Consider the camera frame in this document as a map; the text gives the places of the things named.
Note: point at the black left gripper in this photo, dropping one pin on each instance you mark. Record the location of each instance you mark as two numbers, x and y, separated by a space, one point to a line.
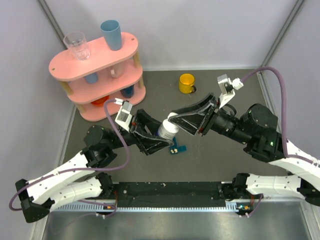
147 144

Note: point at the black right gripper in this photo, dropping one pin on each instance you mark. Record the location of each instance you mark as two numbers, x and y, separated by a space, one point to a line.
191 119

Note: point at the white pill bottle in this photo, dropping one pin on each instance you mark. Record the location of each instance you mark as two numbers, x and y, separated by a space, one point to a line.
167 130

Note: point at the white bottle cap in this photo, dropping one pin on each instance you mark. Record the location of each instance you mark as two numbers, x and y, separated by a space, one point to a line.
171 117

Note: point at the teal pill organizer box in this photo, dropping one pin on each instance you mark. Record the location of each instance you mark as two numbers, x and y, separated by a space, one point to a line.
180 148

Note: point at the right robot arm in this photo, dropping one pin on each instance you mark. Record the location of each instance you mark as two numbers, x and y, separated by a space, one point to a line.
256 129

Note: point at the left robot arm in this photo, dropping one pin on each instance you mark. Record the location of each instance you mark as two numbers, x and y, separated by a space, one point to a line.
86 174

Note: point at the yellow mug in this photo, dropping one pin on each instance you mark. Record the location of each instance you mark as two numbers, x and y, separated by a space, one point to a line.
187 83

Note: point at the dark blue faceted cup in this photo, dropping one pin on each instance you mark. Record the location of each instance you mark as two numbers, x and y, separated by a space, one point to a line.
128 92

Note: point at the orange plastic bowl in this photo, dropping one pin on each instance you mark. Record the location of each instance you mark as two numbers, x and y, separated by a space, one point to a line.
100 102

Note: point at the pink three-tier wooden shelf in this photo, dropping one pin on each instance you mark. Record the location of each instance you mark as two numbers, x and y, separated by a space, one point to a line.
70 72

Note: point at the small light blue cup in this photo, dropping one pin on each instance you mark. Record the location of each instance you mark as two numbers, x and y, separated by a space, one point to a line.
91 78

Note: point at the light blue plastic tumbler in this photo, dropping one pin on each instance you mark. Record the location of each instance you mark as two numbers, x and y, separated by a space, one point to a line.
111 32

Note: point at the clear drinking glass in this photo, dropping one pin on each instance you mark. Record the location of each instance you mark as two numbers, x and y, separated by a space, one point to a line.
77 44

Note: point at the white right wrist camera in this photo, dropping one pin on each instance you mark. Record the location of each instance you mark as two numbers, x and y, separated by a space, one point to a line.
228 88

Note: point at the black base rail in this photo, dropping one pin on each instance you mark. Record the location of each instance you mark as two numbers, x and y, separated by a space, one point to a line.
173 194

